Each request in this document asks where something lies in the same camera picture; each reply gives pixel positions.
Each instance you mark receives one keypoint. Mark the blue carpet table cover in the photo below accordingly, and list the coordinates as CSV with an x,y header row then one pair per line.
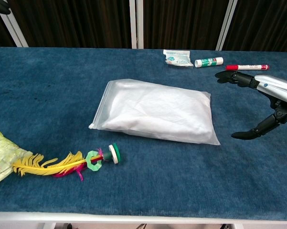
x,y
157,179

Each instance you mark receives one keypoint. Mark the white frame post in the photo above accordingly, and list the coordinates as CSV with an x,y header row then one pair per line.
x,y
133,23
141,23
14,29
225,23

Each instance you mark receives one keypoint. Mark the green white glue stick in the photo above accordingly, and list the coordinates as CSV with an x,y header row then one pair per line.
x,y
209,62

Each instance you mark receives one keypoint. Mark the white wet wipes packet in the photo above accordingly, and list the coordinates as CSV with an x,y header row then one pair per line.
x,y
177,59

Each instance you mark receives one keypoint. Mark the yellow feather shuttlecock toy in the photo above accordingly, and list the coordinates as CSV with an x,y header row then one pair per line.
x,y
114,154

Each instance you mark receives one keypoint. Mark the red white marker pen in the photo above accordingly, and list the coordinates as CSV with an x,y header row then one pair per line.
x,y
248,67

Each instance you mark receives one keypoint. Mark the translucent zip plastic bag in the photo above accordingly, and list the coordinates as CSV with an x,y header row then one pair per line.
x,y
103,112

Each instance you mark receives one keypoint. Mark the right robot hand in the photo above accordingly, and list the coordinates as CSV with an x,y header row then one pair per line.
x,y
277,88

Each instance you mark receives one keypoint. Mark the yellow green snack packet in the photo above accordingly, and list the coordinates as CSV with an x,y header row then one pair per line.
x,y
2,155

